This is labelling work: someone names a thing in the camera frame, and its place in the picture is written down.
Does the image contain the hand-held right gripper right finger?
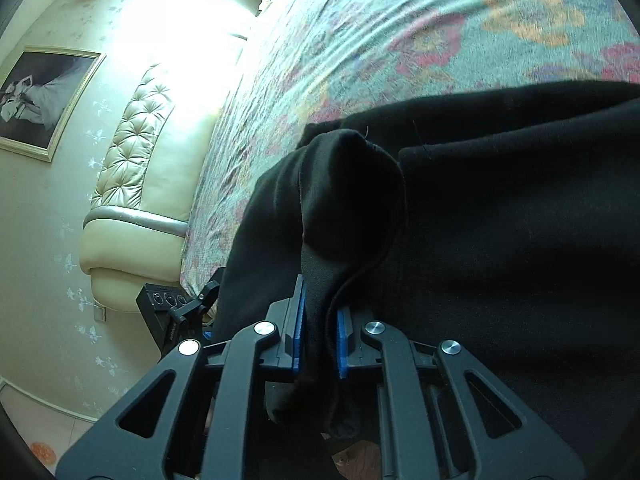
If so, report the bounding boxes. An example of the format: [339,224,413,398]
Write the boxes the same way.
[335,307,586,480]

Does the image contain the framed wall picture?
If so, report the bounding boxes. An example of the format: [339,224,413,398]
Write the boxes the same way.
[0,46,107,163]

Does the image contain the cream tufted headboard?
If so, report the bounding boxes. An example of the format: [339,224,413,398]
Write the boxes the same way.
[79,34,251,315]

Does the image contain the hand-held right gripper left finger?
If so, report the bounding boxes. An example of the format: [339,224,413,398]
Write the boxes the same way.
[55,275,308,480]

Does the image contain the black pants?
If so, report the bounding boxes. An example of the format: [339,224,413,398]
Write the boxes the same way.
[215,80,640,480]

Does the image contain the floral bedspread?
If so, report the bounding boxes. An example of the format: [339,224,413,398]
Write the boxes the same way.
[179,0,640,311]

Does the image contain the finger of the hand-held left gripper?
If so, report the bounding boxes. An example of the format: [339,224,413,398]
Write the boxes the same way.
[169,266,224,333]

